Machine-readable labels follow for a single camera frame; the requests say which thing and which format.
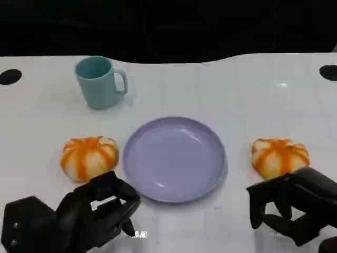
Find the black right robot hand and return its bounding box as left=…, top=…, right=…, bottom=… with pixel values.
left=246, top=166, right=337, bottom=247

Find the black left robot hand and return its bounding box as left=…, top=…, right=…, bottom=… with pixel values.
left=54, top=171, right=141, bottom=253

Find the orange and white bread roll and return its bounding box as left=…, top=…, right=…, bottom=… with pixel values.
left=60, top=135, right=120, bottom=183
left=251, top=137, right=310, bottom=180

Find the lilac plate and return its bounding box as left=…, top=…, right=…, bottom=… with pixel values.
left=122, top=116, right=227, bottom=204

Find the pale green mug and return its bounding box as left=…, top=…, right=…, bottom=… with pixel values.
left=74, top=55, right=128, bottom=110

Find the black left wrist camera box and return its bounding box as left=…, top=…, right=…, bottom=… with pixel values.
left=1, top=196, right=57, bottom=253

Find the black table cable hole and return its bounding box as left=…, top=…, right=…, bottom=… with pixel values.
left=0, top=69, right=23, bottom=85
left=319, top=64, right=337, bottom=81

